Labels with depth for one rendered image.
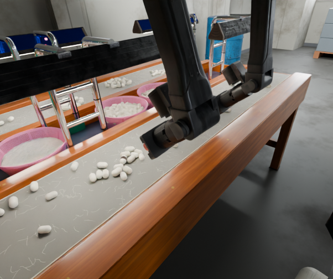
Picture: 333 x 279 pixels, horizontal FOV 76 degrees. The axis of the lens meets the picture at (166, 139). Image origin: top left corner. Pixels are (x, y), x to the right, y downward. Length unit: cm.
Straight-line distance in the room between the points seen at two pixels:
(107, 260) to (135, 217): 11
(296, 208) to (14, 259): 156
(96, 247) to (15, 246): 21
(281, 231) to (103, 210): 119
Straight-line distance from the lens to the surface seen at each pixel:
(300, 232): 162
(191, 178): 65
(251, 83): 74
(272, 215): 164
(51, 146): 99
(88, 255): 54
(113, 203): 64
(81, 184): 73
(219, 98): 85
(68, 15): 286
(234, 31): 122
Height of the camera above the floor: 121
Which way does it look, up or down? 33 degrees down
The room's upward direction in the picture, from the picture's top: 3 degrees counter-clockwise
